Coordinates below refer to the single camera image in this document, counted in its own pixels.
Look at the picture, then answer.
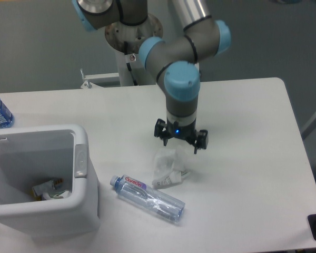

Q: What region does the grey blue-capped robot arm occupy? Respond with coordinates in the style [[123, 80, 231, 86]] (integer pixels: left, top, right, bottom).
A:
[[73, 1, 231, 150]]

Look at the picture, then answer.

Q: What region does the clear plastic wrapper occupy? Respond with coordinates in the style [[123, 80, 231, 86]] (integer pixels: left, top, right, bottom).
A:
[[151, 145, 191, 189]]

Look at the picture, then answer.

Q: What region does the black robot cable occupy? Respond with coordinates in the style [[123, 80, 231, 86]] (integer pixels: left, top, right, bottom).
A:
[[123, 41, 138, 86]]

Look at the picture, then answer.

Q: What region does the white metal base frame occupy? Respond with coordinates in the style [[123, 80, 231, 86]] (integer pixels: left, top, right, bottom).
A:
[[80, 69, 120, 89]]

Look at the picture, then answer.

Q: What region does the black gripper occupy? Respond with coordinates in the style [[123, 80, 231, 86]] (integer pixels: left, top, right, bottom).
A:
[[154, 119, 209, 154]]

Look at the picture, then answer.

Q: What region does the trash inside can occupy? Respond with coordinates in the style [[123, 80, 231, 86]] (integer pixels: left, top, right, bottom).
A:
[[31, 178, 72, 201]]

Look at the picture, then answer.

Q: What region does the clear Ganten water bottle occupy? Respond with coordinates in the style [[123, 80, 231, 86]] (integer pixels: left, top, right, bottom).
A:
[[110, 175, 185, 223]]

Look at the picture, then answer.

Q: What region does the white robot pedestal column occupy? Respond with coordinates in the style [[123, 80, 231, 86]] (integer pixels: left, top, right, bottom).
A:
[[105, 14, 163, 86]]

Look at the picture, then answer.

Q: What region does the white plastic trash can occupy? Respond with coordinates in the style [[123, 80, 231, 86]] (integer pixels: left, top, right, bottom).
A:
[[0, 124, 100, 237]]

